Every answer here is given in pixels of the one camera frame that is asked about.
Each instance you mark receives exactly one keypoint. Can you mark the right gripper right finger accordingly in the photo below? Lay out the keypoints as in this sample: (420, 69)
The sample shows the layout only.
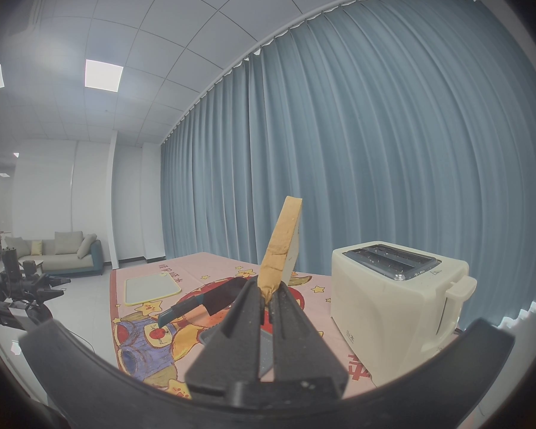
(304, 351)

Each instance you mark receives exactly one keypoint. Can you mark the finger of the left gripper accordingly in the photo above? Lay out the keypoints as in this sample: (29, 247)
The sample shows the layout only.
(49, 294)
(56, 279)

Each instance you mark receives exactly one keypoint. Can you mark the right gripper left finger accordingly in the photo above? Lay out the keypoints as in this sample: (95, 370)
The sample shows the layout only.
(230, 351)

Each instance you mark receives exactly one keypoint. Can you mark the slice of bread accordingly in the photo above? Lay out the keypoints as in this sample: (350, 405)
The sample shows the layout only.
(279, 248)

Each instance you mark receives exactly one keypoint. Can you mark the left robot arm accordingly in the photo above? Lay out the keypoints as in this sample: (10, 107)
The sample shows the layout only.
(9, 293)

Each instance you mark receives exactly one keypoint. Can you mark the cream toaster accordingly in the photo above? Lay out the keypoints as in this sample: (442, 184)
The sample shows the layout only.
(384, 311)

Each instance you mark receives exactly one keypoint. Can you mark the cream sofa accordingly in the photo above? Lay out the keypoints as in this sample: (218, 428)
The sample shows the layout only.
(62, 262)

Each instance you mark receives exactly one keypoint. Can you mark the yellow cushion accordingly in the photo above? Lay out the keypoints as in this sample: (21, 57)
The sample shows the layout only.
(36, 247)

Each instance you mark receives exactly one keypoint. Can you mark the cutting board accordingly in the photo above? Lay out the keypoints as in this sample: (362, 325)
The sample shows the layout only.
(152, 287)

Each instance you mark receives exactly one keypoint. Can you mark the blue curtain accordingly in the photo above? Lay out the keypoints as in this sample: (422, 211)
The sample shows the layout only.
(384, 128)

